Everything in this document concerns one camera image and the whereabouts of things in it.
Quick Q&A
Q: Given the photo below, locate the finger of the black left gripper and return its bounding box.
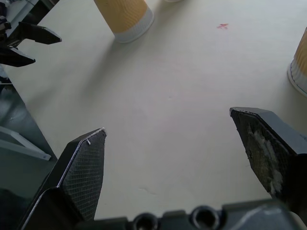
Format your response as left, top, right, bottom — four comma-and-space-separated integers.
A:
0, 46, 36, 68
14, 21, 62, 45

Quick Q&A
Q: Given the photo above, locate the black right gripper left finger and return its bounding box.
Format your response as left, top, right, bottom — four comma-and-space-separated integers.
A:
17, 127, 107, 230

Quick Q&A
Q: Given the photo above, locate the white metal frame bar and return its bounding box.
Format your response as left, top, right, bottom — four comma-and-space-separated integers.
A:
0, 125, 52, 161

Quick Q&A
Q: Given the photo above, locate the yellow ribbed paper cup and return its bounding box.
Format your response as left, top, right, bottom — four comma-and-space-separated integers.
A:
287, 26, 307, 97
93, 0, 155, 44

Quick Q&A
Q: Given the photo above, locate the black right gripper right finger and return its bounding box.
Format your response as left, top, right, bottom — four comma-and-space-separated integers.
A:
229, 106, 307, 221

